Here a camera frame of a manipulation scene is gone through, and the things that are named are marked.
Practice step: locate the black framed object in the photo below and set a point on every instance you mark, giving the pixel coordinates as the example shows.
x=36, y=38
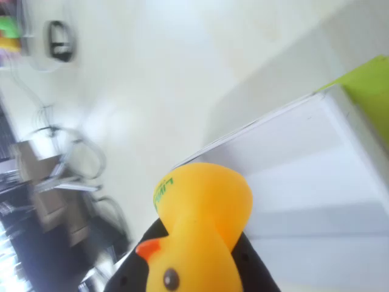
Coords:
x=60, y=41

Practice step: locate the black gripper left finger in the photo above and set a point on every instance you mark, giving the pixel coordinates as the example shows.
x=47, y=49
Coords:
x=127, y=270

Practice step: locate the white cardboard box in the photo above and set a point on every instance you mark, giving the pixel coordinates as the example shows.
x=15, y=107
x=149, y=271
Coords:
x=304, y=182

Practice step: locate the brown cardboard carton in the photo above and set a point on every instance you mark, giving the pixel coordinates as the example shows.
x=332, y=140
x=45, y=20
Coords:
x=51, y=207

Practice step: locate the green and yellow toy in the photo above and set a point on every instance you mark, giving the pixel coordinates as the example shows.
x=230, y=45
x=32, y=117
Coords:
x=9, y=33

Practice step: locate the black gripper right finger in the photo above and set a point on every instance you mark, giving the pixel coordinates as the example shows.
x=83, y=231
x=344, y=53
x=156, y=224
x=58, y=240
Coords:
x=255, y=270

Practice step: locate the yellow rubber duck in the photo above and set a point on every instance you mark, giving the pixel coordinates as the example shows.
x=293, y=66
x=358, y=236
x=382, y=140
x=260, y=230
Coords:
x=200, y=219

